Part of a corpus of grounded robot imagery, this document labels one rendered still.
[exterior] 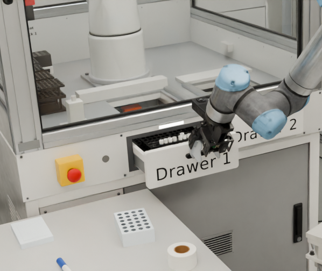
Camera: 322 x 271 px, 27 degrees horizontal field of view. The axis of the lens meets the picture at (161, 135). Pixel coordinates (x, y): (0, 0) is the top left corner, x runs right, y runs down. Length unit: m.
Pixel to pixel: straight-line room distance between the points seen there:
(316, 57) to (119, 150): 0.68
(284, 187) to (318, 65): 0.81
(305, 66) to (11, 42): 0.75
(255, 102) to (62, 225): 0.65
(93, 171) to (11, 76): 0.37
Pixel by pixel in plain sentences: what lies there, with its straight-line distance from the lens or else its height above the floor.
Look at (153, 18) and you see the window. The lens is 1.94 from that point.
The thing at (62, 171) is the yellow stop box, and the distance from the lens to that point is 1.90.
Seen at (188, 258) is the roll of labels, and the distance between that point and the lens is 1.61.
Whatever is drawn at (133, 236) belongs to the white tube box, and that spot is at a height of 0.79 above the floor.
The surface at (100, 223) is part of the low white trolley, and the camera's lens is 1.87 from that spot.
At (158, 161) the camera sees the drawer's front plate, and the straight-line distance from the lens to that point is 1.88.
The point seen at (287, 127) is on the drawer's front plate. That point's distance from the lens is 2.22.
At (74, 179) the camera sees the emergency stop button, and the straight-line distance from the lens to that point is 1.89.
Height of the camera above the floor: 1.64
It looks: 21 degrees down
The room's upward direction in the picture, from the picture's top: 4 degrees counter-clockwise
